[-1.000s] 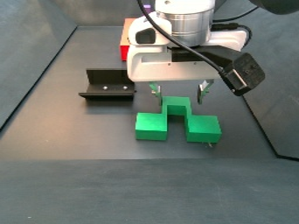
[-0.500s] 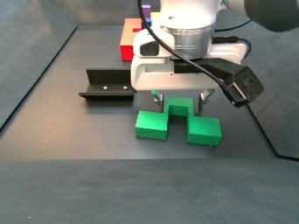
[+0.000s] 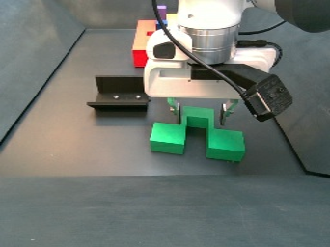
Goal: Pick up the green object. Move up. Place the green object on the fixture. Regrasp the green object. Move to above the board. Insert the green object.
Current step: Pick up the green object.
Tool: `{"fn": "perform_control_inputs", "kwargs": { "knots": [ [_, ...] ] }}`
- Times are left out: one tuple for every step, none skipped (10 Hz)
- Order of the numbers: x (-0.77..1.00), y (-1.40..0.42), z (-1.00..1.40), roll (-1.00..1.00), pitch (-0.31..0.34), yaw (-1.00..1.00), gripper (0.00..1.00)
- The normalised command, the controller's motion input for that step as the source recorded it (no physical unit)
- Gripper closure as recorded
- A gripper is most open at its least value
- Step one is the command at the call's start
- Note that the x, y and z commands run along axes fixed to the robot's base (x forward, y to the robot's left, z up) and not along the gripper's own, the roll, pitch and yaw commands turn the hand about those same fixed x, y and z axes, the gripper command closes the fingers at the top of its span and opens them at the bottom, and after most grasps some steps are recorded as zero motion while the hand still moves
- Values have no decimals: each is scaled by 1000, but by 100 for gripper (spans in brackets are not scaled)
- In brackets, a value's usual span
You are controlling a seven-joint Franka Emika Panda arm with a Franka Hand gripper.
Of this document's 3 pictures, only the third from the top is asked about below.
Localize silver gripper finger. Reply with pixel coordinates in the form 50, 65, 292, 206
165, 97, 180, 123
219, 99, 237, 124

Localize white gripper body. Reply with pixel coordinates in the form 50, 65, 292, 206
142, 28, 275, 99

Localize green stepped bridge block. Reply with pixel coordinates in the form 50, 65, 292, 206
149, 106, 245, 162

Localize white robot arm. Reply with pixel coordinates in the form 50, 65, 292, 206
142, 0, 330, 122

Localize red base board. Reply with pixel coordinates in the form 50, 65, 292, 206
130, 19, 156, 68

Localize yellow long bar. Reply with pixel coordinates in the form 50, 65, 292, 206
165, 14, 176, 27

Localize black angle bracket fixture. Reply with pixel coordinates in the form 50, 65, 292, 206
86, 75, 149, 111

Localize blue post left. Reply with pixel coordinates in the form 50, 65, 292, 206
156, 20, 166, 30

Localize black camera cable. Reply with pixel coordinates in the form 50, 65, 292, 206
150, 0, 284, 104

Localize purple post left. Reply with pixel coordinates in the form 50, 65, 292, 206
157, 5, 166, 20

